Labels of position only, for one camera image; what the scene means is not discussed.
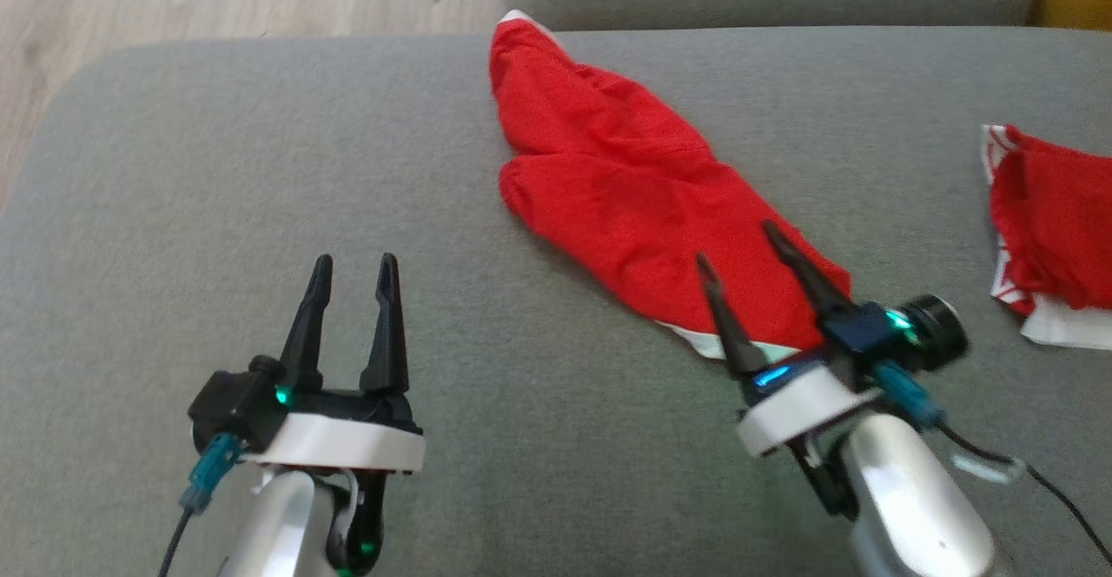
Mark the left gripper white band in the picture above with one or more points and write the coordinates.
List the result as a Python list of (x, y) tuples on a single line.
[(347, 442)]

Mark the grey fabric sofa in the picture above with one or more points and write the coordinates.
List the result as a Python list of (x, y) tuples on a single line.
[(261, 169)]

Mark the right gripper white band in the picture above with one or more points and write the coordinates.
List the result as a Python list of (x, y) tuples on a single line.
[(799, 403)]

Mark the red shorts with white trim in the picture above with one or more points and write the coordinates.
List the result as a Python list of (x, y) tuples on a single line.
[(625, 195)]

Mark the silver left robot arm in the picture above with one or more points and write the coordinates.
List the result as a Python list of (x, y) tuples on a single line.
[(278, 525)]

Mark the red number 23 basketball jersey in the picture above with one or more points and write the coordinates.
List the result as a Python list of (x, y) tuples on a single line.
[(1055, 221)]

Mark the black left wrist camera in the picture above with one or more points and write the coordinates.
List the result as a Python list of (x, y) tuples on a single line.
[(230, 403)]

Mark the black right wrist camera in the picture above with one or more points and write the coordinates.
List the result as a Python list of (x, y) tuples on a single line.
[(938, 329)]

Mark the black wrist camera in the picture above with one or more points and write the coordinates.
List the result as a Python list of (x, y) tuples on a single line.
[(938, 329), (230, 403)]

